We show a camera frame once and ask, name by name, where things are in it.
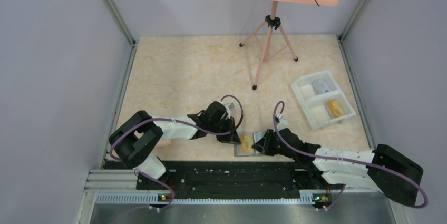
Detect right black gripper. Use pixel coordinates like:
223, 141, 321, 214
252, 128, 297, 160

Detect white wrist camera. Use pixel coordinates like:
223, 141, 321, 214
274, 114, 289, 131
224, 102, 235, 113

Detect silver card in tray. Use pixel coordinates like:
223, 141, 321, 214
311, 78, 332, 95

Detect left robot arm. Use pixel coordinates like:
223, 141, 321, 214
109, 101, 241, 189

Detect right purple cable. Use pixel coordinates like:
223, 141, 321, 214
272, 101, 429, 209

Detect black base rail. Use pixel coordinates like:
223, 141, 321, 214
87, 159, 367, 206

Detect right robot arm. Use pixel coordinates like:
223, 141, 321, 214
252, 128, 428, 208

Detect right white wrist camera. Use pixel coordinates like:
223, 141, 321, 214
274, 114, 289, 131

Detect gold cards in tray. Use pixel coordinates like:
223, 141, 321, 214
326, 100, 346, 119

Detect gold credit card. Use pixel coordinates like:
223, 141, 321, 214
240, 134, 255, 155

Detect white divided plastic tray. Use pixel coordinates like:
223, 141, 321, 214
290, 70, 356, 130

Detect grey card holder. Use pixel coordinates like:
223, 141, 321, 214
234, 131, 266, 158

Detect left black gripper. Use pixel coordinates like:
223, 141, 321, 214
209, 116, 241, 145

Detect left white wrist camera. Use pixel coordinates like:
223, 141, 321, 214
224, 102, 235, 113

